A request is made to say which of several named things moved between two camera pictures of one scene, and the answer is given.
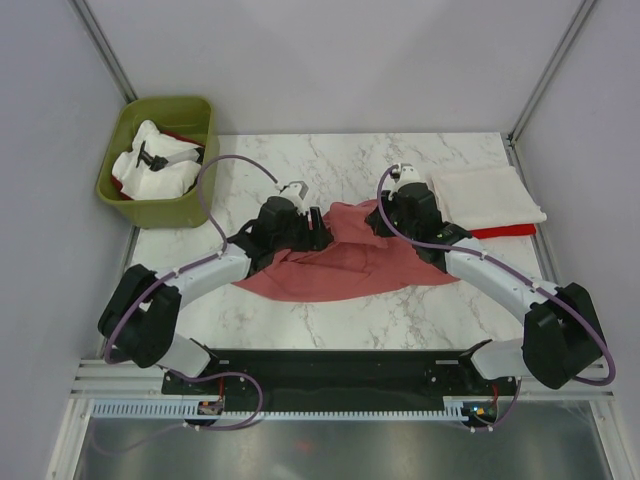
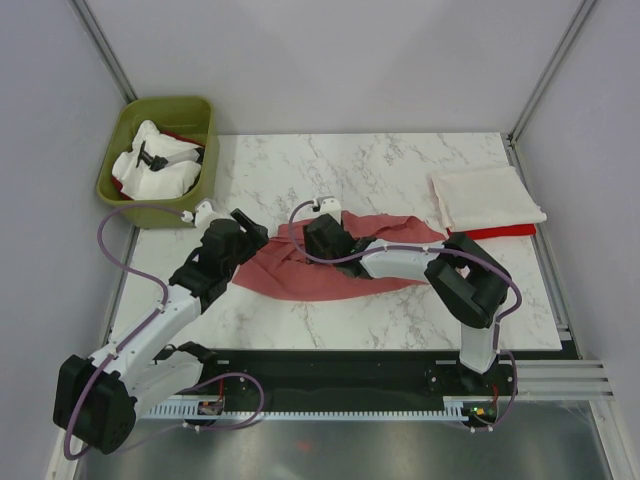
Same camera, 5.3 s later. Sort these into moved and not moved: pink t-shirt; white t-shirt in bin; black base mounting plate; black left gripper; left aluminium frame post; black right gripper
Moved: black right gripper; black left gripper
Not moved: white t-shirt in bin; pink t-shirt; left aluminium frame post; black base mounting plate
